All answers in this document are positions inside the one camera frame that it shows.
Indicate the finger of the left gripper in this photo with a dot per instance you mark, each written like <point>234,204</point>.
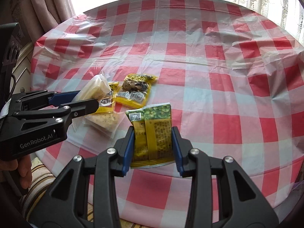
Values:
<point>78,108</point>
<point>64,97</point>

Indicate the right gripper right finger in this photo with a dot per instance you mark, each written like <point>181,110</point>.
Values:
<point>176,143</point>

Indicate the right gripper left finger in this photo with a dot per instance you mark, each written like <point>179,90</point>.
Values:
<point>128,148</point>

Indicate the green yellow snack packet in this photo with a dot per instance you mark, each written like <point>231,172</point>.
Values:
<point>153,135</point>

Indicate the clear white cracker packet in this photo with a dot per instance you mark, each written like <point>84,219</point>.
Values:
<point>97,88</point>

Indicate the person's left hand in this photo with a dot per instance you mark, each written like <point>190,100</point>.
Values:
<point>23,166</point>

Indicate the white cabinet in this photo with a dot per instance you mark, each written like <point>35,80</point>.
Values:
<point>22,70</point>

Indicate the yellow packet with label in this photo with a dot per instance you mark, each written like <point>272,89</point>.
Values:
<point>107,104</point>

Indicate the yellow nut snack packet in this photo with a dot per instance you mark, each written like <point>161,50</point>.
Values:
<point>135,90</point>

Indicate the red white checkered tablecloth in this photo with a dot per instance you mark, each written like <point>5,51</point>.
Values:
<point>234,78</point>

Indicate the pink curtain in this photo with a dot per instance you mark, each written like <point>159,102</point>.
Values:
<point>37,17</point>

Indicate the white lace curtain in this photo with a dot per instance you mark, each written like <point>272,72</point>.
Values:
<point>288,14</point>

